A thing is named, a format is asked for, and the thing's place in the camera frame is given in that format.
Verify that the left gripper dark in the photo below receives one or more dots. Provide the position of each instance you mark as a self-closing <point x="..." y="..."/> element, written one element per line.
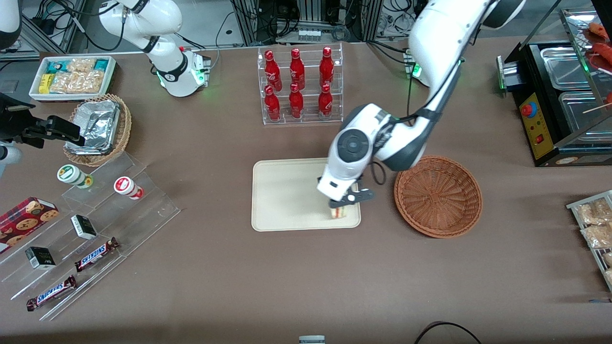
<point x="334" y="205"/>

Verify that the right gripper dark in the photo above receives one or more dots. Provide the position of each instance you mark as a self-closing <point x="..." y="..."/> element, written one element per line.
<point x="18" y="125"/>

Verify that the triangle sandwich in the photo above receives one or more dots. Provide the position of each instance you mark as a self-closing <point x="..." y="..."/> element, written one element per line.
<point x="337" y="212"/>

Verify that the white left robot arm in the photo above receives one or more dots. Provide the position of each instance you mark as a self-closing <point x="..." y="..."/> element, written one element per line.
<point x="444" y="38"/>

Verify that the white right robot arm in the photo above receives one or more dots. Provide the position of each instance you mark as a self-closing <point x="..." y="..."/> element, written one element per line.
<point x="143" y="19"/>

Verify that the small tan wicker basket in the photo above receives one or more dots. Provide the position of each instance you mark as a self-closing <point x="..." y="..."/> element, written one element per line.
<point x="125" y="129"/>

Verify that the cream plastic tray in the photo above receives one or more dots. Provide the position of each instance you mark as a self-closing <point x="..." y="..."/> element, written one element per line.
<point x="287" y="196"/>

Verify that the round brown wicker basket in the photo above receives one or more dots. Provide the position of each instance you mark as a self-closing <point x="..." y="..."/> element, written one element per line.
<point x="440" y="205"/>

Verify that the silver foil container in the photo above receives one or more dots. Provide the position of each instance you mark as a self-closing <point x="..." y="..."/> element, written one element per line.
<point x="95" y="126"/>

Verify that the green lid white cup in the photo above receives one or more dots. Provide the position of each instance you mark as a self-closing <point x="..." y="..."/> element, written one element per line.
<point x="69" y="174"/>

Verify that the clear puffed snack bag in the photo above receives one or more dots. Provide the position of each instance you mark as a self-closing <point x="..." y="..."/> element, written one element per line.
<point x="76" y="82"/>
<point x="80" y="66"/>
<point x="608" y="259"/>
<point x="609" y="277"/>
<point x="597" y="236"/>
<point x="593" y="212"/>

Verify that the white snack bin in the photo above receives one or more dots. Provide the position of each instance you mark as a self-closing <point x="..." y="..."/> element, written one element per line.
<point x="33" y="91"/>

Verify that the yellow snack pack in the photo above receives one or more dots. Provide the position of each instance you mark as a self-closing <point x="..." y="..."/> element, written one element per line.
<point x="45" y="83"/>

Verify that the teal snack pack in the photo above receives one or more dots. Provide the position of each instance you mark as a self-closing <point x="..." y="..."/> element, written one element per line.
<point x="102" y="64"/>
<point x="55" y="67"/>

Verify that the red lid white cup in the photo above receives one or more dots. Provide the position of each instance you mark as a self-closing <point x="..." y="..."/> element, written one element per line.
<point x="125" y="186"/>

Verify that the clear acrylic bottle rack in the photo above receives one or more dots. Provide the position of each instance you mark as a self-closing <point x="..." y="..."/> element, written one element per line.
<point x="308" y="120"/>

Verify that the small black box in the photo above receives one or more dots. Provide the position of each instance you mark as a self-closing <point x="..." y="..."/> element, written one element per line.
<point x="40" y="258"/>
<point x="83" y="227"/>

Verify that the red soda bottle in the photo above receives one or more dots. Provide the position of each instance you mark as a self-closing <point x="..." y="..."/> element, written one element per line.
<point x="297" y="71"/>
<point x="272" y="105"/>
<point x="326" y="69"/>
<point x="296" y="102"/>
<point x="273" y="74"/>
<point x="325" y="102"/>

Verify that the red cookie box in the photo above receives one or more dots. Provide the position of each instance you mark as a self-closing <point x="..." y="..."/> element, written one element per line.
<point x="24" y="222"/>

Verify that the clear acrylic stepped stand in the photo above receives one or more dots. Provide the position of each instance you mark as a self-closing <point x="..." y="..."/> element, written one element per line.
<point x="143" y="215"/>

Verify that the Snickers bar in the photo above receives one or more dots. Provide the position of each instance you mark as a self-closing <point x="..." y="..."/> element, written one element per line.
<point x="95" y="254"/>
<point x="51" y="293"/>

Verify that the small grey device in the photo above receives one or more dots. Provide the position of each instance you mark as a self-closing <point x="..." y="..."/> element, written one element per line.
<point x="311" y="340"/>

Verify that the white power strip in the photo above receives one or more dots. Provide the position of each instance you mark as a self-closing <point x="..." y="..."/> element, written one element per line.
<point x="309" y="35"/>

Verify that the black hot dog roller machine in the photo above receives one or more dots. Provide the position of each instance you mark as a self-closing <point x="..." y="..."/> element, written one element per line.
<point x="528" y="110"/>

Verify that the grey metal snack rack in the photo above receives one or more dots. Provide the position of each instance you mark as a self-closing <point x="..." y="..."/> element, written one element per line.
<point x="573" y="206"/>

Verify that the steel food pan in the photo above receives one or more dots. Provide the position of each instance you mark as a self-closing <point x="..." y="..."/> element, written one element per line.
<point x="564" y="67"/>
<point x="581" y="112"/>

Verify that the red sausage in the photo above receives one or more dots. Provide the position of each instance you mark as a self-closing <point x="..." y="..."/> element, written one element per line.
<point x="603" y="50"/>
<point x="600" y="31"/>

